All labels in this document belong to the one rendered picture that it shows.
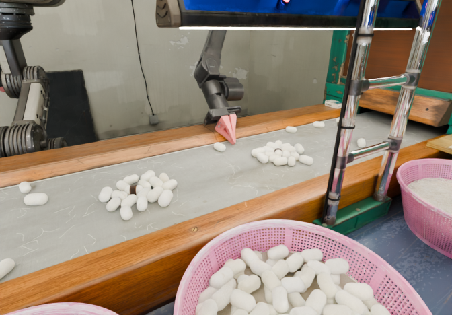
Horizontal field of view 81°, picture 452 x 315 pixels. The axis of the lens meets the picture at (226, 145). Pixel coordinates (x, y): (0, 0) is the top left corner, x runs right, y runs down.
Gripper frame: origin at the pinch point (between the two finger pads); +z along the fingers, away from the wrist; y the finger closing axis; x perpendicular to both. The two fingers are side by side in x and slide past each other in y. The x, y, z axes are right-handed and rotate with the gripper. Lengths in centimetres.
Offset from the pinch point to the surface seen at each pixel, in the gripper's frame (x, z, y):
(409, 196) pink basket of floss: -25.7, 29.3, 15.3
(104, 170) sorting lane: 2.3, 0.2, -33.3
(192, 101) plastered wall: 156, -123, 62
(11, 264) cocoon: -14, 18, -47
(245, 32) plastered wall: 107, -168, 125
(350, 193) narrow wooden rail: -20.0, 24.9, 8.6
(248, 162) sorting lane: -6.0, 9.1, -1.8
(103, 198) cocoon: -7.9, 9.9, -34.5
